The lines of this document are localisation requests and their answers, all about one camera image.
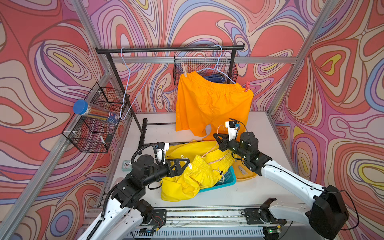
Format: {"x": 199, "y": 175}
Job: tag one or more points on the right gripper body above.
{"x": 234, "y": 146}

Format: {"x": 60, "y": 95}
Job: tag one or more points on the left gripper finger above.
{"x": 178, "y": 172}
{"x": 183, "y": 163}

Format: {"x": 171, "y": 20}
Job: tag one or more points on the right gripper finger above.
{"x": 219, "y": 137}
{"x": 223, "y": 147}

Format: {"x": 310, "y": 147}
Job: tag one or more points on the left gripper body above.
{"x": 159, "y": 172}

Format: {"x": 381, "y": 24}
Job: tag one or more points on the yellow shorts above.
{"x": 199, "y": 176}

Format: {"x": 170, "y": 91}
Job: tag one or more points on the grey clothespin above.
{"x": 242, "y": 171}

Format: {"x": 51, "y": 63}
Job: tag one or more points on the light blue wire hanger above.
{"x": 124, "y": 116}

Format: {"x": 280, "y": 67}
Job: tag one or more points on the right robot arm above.
{"x": 326, "y": 210}

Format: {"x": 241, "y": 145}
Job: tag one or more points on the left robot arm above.
{"x": 124, "y": 208}

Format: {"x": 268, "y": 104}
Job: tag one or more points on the orange shorts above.
{"x": 203, "y": 107}

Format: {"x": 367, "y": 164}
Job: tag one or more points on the yellow plastic tray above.
{"x": 238, "y": 174}

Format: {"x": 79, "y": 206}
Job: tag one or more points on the teal plastic basket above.
{"x": 227, "y": 180}

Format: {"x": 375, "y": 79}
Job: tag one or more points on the mint small clock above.
{"x": 126, "y": 166}

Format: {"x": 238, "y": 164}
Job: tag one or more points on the red clothespin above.
{"x": 247, "y": 87}

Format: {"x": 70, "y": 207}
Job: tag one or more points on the beige clothespin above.
{"x": 185, "y": 70}

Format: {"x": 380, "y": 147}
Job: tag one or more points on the blue capped pencil tube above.
{"x": 89, "y": 110}

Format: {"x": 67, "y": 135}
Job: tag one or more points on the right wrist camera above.
{"x": 233, "y": 127}

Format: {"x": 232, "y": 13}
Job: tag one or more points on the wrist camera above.
{"x": 161, "y": 149}
{"x": 233, "y": 127}

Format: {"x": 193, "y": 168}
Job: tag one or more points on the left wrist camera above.
{"x": 161, "y": 149}

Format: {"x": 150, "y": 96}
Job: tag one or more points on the black wire basket back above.
{"x": 198, "y": 60}

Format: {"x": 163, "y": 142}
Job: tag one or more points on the black wire basket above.
{"x": 198, "y": 60}
{"x": 90, "y": 135}

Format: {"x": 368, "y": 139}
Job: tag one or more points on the black wire basket left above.
{"x": 90, "y": 135}

